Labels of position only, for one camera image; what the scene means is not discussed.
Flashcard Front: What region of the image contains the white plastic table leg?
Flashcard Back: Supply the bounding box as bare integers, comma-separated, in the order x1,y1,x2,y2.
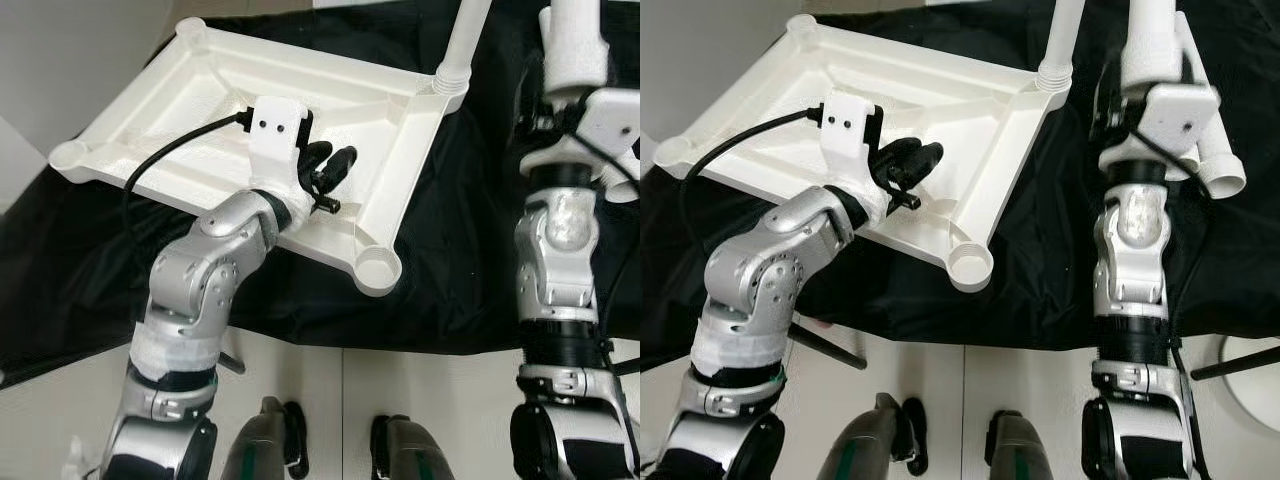
540,0,611,101
1038,0,1086,93
1178,10,1249,199
1120,0,1186,96
605,170,641,206
435,0,493,96

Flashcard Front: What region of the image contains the white plastic table top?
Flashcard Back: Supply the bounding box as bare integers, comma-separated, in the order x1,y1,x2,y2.
48,15,471,297
650,12,1073,293

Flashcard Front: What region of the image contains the black table cloth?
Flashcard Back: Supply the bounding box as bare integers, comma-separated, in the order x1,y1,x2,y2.
0,0,641,386
640,0,1280,351

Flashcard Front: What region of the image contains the robot left leg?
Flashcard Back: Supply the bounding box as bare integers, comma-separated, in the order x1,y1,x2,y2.
835,392,931,480
220,395,309,480

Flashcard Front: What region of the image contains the robot leg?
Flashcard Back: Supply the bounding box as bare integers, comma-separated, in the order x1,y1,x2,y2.
985,408,1061,480
370,413,446,480
835,392,931,480
220,395,309,480

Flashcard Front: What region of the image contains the robot right leg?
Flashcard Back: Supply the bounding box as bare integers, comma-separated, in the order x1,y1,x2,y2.
985,408,1061,480
370,413,446,480

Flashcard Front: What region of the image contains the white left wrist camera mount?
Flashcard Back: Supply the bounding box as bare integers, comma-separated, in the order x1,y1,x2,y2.
820,92,881,196
248,97,313,201

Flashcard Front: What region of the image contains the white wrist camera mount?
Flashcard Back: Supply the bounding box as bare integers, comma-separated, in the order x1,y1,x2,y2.
820,92,881,196
520,88,641,181
1098,82,1223,186
248,97,313,201

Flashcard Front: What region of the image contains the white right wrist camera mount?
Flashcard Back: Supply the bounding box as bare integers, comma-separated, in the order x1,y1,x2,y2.
520,88,641,181
1098,82,1223,186

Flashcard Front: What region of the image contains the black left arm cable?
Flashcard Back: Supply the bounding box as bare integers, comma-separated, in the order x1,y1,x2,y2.
680,108,829,261
120,112,256,251

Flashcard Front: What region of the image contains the white pedestal fan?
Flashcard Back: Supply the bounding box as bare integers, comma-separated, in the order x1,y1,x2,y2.
1215,335,1280,436

